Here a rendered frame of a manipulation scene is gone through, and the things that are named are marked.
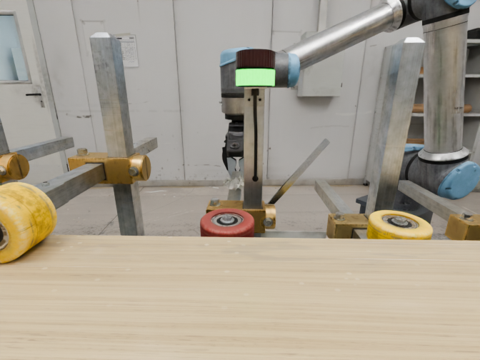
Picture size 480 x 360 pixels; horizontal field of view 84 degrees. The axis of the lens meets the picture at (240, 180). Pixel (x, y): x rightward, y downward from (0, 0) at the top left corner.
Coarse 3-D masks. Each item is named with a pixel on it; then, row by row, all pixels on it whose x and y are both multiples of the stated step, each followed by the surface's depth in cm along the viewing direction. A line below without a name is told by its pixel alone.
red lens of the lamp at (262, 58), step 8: (240, 56) 38; (248, 56) 38; (256, 56) 37; (264, 56) 38; (272, 56) 38; (240, 64) 39; (248, 64) 38; (256, 64) 38; (264, 64) 38; (272, 64) 39
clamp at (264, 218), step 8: (224, 200) 55; (208, 208) 51; (216, 208) 51; (224, 208) 51; (232, 208) 51; (240, 208) 51; (264, 208) 51; (272, 208) 52; (256, 216) 51; (264, 216) 51; (272, 216) 51; (256, 224) 51; (264, 224) 51; (272, 224) 51; (256, 232) 52; (264, 232) 52
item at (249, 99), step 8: (248, 88) 40; (256, 88) 40; (264, 88) 40; (248, 96) 44; (256, 96) 41; (248, 104) 45; (256, 104) 45; (256, 112) 43; (256, 120) 44; (256, 128) 45; (256, 136) 46; (256, 144) 46; (256, 152) 47; (256, 160) 47; (256, 168) 48; (256, 176) 49
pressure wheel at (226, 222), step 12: (204, 216) 40; (216, 216) 40; (228, 216) 38; (240, 216) 40; (252, 216) 40; (204, 228) 37; (216, 228) 36; (228, 228) 36; (240, 228) 36; (252, 228) 38
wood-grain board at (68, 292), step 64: (64, 256) 31; (128, 256) 31; (192, 256) 31; (256, 256) 31; (320, 256) 31; (384, 256) 31; (448, 256) 31; (0, 320) 22; (64, 320) 22; (128, 320) 22; (192, 320) 22; (256, 320) 22; (320, 320) 22; (384, 320) 22; (448, 320) 22
